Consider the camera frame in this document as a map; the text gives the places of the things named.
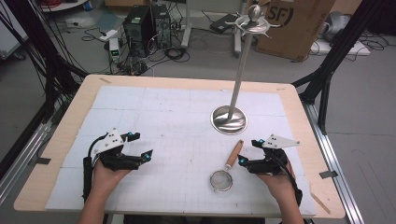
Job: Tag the white metal post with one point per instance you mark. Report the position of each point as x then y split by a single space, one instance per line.
186 28

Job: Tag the large black computer tower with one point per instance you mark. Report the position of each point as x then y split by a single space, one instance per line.
138 31

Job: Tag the aluminium rail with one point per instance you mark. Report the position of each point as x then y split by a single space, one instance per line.
21 155
336 165

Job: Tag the white power strip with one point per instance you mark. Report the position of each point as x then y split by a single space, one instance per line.
107 35

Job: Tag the black metal frame stand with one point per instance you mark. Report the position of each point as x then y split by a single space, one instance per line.
330 65
46 56

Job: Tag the white gridded table mat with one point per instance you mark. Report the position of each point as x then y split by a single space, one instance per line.
174 124

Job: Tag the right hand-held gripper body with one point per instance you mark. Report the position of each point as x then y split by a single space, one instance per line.
274 163

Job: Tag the steel utensil rack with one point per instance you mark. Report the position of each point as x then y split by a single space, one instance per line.
239 77

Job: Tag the grey tape piece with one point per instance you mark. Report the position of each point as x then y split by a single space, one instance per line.
328 174

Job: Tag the person's right hand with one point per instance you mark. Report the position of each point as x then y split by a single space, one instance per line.
281 185

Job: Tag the white box with green display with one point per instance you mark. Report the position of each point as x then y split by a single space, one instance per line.
114 49

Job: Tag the person's left hand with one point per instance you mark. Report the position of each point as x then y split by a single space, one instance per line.
106 180

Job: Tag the slim black computer tower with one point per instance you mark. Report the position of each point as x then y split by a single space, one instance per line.
162 26

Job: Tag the white flat board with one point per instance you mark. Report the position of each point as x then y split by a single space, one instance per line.
342 48

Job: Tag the black tape piece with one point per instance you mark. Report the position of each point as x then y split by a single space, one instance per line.
43 160

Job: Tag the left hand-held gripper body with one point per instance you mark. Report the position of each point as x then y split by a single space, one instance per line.
109 141

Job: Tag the brown cardboard box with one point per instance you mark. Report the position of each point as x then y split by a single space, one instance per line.
295 28

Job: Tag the tan tape strip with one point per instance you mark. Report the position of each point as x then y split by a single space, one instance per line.
320 203

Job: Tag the grey bundled object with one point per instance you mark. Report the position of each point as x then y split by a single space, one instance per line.
337 23

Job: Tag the black flat device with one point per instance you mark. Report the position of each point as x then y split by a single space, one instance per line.
222 24

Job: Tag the white round table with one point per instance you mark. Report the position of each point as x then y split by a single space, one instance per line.
62 4

